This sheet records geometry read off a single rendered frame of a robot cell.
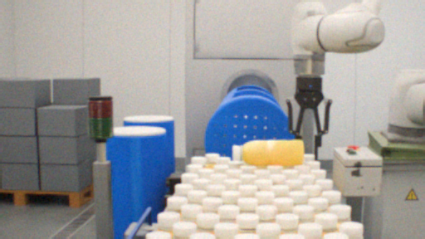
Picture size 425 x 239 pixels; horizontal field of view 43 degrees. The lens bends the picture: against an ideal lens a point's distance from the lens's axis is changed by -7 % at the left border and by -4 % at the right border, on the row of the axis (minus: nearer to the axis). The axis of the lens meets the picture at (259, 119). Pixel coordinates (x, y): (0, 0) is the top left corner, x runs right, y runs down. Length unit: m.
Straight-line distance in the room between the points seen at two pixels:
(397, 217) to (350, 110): 4.94
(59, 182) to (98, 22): 2.62
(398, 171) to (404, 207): 0.14
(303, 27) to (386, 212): 0.85
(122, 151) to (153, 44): 4.70
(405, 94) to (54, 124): 3.79
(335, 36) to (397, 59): 5.63
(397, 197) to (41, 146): 3.89
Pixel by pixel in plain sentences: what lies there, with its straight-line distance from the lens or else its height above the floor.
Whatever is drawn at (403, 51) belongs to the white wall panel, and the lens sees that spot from 7.09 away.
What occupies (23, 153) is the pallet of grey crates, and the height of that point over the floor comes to 0.50.
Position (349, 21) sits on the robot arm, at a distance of 1.43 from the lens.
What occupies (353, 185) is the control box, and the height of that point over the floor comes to 1.03.
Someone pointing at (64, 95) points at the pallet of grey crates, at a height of 1.02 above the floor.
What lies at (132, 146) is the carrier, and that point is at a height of 0.98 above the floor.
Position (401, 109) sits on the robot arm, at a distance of 2.11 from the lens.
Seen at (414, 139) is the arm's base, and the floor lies 1.07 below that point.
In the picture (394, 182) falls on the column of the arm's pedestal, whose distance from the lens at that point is 2.07.
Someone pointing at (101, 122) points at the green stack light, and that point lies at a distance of 1.33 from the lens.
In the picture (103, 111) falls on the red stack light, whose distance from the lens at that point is 1.33.
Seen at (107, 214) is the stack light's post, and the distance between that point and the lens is 1.39.
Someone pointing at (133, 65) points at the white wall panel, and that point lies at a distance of 7.11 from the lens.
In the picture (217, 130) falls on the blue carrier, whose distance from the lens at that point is 1.76.
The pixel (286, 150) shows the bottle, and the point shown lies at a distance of 1.42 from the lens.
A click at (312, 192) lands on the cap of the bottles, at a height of 1.07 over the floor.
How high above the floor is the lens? 1.34
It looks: 6 degrees down
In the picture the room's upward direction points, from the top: 1 degrees clockwise
